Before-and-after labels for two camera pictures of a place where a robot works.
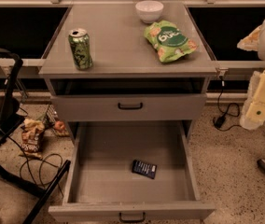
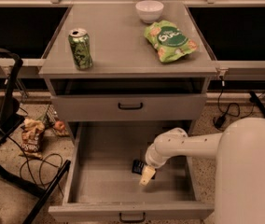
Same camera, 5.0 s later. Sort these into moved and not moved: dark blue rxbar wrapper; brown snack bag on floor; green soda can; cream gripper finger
Moved: cream gripper finger
Not moved: brown snack bag on floor; green soda can; dark blue rxbar wrapper
